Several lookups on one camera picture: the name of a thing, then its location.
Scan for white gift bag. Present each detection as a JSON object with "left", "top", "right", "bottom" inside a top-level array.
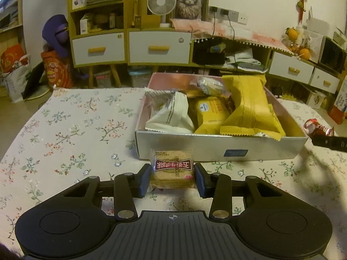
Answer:
[{"left": 298, "top": 27, "right": 324, "bottom": 63}]

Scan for brown cardboard box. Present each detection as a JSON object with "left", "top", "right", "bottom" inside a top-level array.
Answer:
[{"left": 135, "top": 14, "right": 161, "bottom": 30}]

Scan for wooden tv cabinet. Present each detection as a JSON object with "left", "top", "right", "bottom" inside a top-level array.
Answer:
[{"left": 126, "top": 27, "right": 342, "bottom": 95}]

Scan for tall wooden shelf unit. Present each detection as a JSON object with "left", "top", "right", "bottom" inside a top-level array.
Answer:
[{"left": 66, "top": 0, "right": 128, "bottom": 87}]

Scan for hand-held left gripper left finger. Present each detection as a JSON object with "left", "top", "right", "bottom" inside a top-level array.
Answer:
[{"left": 56, "top": 163, "right": 152, "bottom": 221}]

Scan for framed cat picture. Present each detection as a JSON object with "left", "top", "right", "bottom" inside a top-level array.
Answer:
[{"left": 171, "top": 0, "right": 210, "bottom": 21}]

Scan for floral tablecloth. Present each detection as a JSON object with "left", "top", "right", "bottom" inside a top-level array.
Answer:
[{"left": 0, "top": 87, "right": 347, "bottom": 260}]

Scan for orange printed bag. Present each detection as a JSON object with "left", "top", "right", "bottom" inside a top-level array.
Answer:
[{"left": 41, "top": 50, "right": 74, "bottom": 89}]

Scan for blue-lid storage bin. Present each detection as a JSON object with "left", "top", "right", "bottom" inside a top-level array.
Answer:
[{"left": 127, "top": 68, "right": 152, "bottom": 87}]

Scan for white striped snack packet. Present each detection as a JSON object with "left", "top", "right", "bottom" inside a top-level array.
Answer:
[{"left": 144, "top": 87, "right": 195, "bottom": 134}]

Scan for brown snack packet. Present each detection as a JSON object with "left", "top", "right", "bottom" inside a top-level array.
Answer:
[{"left": 150, "top": 149, "right": 196, "bottom": 190}]

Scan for white printed storage crate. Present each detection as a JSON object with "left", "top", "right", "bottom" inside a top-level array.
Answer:
[{"left": 306, "top": 87, "right": 327, "bottom": 109}]

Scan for white paper bag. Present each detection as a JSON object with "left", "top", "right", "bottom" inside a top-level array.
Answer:
[{"left": 2, "top": 54, "right": 31, "bottom": 103}]

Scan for white carton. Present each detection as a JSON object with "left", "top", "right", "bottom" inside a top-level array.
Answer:
[{"left": 79, "top": 15, "right": 90, "bottom": 34}]

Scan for wooden bookshelf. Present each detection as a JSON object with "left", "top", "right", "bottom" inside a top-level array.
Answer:
[{"left": 0, "top": 0, "right": 25, "bottom": 46}]

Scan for purple plush toy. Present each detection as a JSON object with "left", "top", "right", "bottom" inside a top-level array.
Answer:
[{"left": 42, "top": 14, "right": 90, "bottom": 80}]

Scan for silver pink cardboard box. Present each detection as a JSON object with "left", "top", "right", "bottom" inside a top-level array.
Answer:
[{"left": 135, "top": 72, "right": 309, "bottom": 161}]

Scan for pile of papers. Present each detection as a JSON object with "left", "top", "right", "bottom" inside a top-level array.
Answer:
[{"left": 225, "top": 47, "right": 269, "bottom": 72}]

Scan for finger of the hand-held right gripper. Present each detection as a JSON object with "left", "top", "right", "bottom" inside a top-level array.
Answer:
[{"left": 311, "top": 136, "right": 347, "bottom": 153}]

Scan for small brown carton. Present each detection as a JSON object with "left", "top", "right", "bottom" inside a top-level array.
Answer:
[{"left": 108, "top": 12, "right": 124, "bottom": 29}]

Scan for clear storage bin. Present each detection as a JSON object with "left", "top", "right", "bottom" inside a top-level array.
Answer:
[{"left": 93, "top": 70, "right": 113, "bottom": 88}]

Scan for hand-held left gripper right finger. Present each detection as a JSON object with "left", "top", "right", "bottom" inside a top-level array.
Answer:
[{"left": 195, "top": 162, "right": 292, "bottom": 220}]

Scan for yellow blue-label snack packet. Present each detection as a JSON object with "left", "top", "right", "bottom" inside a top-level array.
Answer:
[{"left": 194, "top": 96, "right": 236, "bottom": 135}]

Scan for black bag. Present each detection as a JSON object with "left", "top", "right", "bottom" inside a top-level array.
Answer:
[{"left": 192, "top": 43, "right": 227, "bottom": 65}]

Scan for white drawer wooden handle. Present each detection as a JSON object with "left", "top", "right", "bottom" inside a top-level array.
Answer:
[
  {"left": 268, "top": 51, "right": 315, "bottom": 84},
  {"left": 309, "top": 67, "right": 340, "bottom": 94},
  {"left": 71, "top": 32, "right": 126, "bottom": 67},
  {"left": 128, "top": 30, "right": 192, "bottom": 64}
]

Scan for large yellow snack packet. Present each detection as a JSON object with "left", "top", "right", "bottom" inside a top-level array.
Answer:
[{"left": 219, "top": 74, "right": 286, "bottom": 141}]

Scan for colourful gift bag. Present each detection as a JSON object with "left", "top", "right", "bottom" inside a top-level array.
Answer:
[{"left": 328, "top": 83, "right": 347, "bottom": 125}]

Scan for black flat panel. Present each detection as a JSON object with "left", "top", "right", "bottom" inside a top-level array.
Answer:
[{"left": 22, "top": 64, "right": 52, "bottom": 101}]

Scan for white black-print snack packet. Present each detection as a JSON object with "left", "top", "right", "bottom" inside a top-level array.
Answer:
[{"left": 190, "top": 75, "right": 231, "bottom": 96}]

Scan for white black microwave oven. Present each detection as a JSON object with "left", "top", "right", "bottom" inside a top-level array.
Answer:
[{"left": 318, "top": 36, "right": 345, "bottom": 73}]

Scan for pink tasselled cloth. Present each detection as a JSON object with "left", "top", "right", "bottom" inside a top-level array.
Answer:
[{"left": 170, "top": 18, "right": 295, "bottom": 55}]

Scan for orange red bag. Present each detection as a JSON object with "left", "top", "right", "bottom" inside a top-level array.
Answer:
[{"left": 0, "top": 43, "right": 25, "bottom": 73}]

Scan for white boxes on microwave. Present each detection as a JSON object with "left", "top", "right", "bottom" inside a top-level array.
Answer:
[{"left": 306, "top": 8, "right": 345, "bottom": 44}]

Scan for red white snack packet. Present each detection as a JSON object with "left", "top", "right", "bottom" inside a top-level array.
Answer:
[{"left": 303, "top": 119, "right": 326, "bottom": 138}]

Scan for white desk fan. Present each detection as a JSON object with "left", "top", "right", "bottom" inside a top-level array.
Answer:
[{"left": 147, "top": 0, "right": 177, "bottom": 28}]

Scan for wall socket panel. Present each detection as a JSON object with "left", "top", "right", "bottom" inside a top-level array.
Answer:
[{"left": 209, "top": 5, "right": 239, "bottom": 22}]

